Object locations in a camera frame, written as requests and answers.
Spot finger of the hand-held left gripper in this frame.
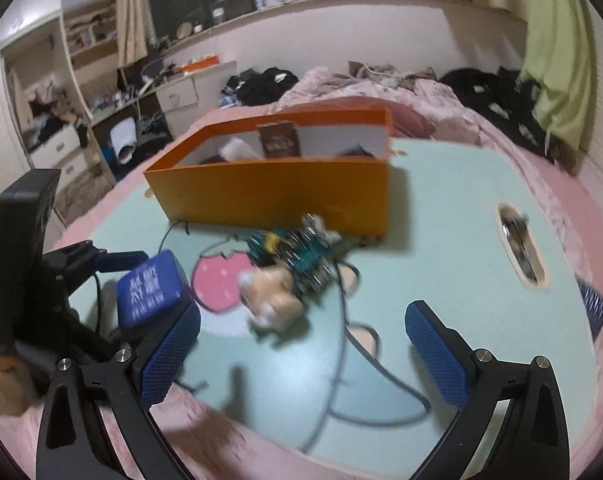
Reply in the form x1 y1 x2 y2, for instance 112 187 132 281
69 305 132 361
56 241 150 298

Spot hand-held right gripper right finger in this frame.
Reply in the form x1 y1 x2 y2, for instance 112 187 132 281
405 300 571 480

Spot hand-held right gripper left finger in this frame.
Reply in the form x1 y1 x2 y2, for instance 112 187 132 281
36 300 202 480

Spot blue zip case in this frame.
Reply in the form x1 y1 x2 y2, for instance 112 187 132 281
116 250 197 333

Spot cartoon dog figure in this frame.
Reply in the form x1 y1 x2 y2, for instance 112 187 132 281
238 265 307 333

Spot white fluffy ball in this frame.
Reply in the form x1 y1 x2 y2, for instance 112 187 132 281
220 139 262 162

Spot teal toy car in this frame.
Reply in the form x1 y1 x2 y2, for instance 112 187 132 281
246 215 355 293

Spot orange cardboard box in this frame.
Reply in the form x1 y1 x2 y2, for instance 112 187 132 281
142 107 395 238

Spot brown card box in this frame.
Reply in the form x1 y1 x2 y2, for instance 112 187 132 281
258 121 302 158

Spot green cartoon-print desktop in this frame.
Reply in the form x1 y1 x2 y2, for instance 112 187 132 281
56 137 603 466

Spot person's left hand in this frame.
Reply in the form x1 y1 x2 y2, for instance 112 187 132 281
0 352 37 416

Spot white drawer chest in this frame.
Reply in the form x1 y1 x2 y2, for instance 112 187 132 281
26 125 102 186

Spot dark crumpled scraps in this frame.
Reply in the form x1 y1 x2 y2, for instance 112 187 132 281
501 207 539 281

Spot dark flat device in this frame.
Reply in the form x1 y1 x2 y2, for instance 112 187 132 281
576 279 603 336

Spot white drawer cabinet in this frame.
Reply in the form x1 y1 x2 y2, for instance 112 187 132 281
156 77 200 113

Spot white shelf unit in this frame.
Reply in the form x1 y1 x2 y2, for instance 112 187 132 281
56 0 120 126

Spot black white-striped clothes pile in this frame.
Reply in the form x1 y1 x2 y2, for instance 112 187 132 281
222 67 300 108

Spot beige curtain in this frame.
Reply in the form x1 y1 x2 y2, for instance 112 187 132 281
118 0 150 66

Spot beige knitted garment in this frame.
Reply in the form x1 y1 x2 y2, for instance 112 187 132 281
346 60 437 83

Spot light green hanging garment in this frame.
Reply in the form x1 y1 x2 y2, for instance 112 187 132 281
519 0 597 153

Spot black cable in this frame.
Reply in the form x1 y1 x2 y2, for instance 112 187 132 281
164 220 432 453

